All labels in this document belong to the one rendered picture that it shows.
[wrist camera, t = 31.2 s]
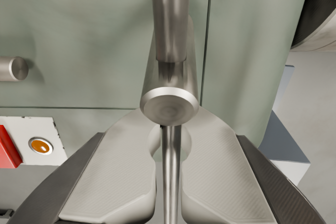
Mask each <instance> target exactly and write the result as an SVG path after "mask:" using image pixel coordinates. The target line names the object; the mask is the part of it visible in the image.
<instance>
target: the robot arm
mask: <svg viewBox="0 0 336 224"><path fill-rule="evenodd" d="M160 128H161V125H160V124H157V123H154V122H152V121H151V120H149V119H148V118H147V117H146V116H144V114H143V113H142V111H141V109H140V107H139V108H137V109H135V110H133V111H131V112H130V113H128V114H126V115H125V116H124V117H122V118H121V119H119V120H118V121H117V122H115V123H114V124H113V125H112V126H111V127H110V128H109V129H107V130H106V131H105V132H98V133H96V134H95V135H94V136H93V137H92V138H91V139H90V140H88V141H87V142H86V143H85V144H84V145H83V146H82V147H80V148H79V149H78V150H77V151H76V152H75V153H74V154H73V155H71V156H70V157H69V158H68V159H67V160H66V161H65V162H63V163H62V164H61V165H60V166H59V167H58V168H57V169H56V170H54V171H53V172H52V173H51V174H50V175H49V176H48V177H47V178H46V179H44V180H43V181H42V182H41V183H40V184H39V185H38V186H37V187H36V188H35V189H34V190H33V191H32V193H31V194H30V195H29V196H28V197H27V198H26V199H25V200H24V202H23V203H22V204H21V205H20V206H19V207H18V209H17V210H16V211H15V212H14V214H13V215H12V216H11V218H10V219H9V220H8V222H7V223H6V224H145V223H147V222H148V221H150V220H151V218H152V217H153V215H154V212H155V205H156V196H157V180H156V164H155V161H154V159H153V155H154V154H155V152H156V151H157V150H158V148H159V147H160V146H161V133H160ZM181 147H182V149H183V150H184V151H185V153H186V155H187V157H186V158H185V160H184V161H183V162H182V165H181V190H180V195H181V215H182V218H183V219H184V221H185V222H186V223H187V224H327V223H326V222H325V221H324V219H323V218H322V216H321V215H320V214H319V212H318V211H317V210H316V209H315V207H314V206H313V205H312V204H311V202H310V201H309V200H308V199H307V198H306V196H305V195H304V194H303V193H302V192H301V191H300V190H299V189H298V188H297V187H296V185H295V184H294V183H293V182H292V181H291V180H290V179H289V178H287V177H286V176H285V175H284V174H283V173H282V172H281V171H280V170H279V169H278V168H277V167H276V166H275V165H274V164H273V163H272V162H271V161H270V160H269V159H268V158H267V157H266V156H265V155H264V154H263V153H262V152H261V151H260V150H259V149H258V148H257V147H256V146H255V145H254V144H253V143H252V142H251V141H250V140H249V139H248V138H247V137H246V136H245V135H238V134H237V133H236V132H235V131H234V130H233V129H232V128H231V127H230V126H229V125H227V124H226V123H225V122H224V121H223V120H221V119H220V118H219V117H217V116H216V115H214V114H213V113H211V112H209V111H208V110H206V109H205V108H203V107H201V106H200V105H199V110H198V113H197V115H196V116H195V117H194V118H193V119H191V120H189V121H188V122H186V123H184V124H182V125H181Z"/></svg>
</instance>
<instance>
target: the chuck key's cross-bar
mask: <svg viewBox="0 0 336 224"><path fill-rule="evenodd" d="M189 5H190V0H152V8H153V22H154V36H155V50H156V60H157V61H159V62H166V63H178V62H183V61H185V60H186V53H187V37H188V21H189ZM181 132H182V125H176V126H165V125H161V140H162V178H163V216H164V224H178V202H179V180H180V158H181Z"/></svg>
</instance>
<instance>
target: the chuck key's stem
mask: <svg viewBox="0 0 336 224"><path fill-rule="evenodd" d="M139 107H140V110H141V112H142V113H143V114H144V116H146V117H147V118H148V119H149V120H151V121H152V122H154V123H156V124H159V125H162V126H178V125H182V124H184V123H186V122H188V121H190V120H191V119H193V118H194V117H195V116H196V115H197V113H198V111H199V95H198V81H197V66H196V52H195V38H194V24H193V20H192V18H191V16H190V15H188V30H187V46H186V60H185V61H182V62H162V61H158V60H157V57H156V44H155V30H154V29H153V34H152V40H151V45H150V50H149V56H148V61H147V66H146V72H145V77H144V82H143V88H142V93H141V98H140V104H139Z"/></svg>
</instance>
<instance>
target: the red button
mask: <svg viewBox="0 0 336 224"><path fill-rule="evenodd" d="M22 162H23V161H22V159H21V157H20V155H19V153H18V151H17V149H16V147H15V146H14V144H13V142H12V140H11V138H10V136H9V134H8V133H7V131H6V129H5V127H4V125H0V168H8V169H16V168H17V167H18V166H19V165H20V164H21V163H22Z"/></svg>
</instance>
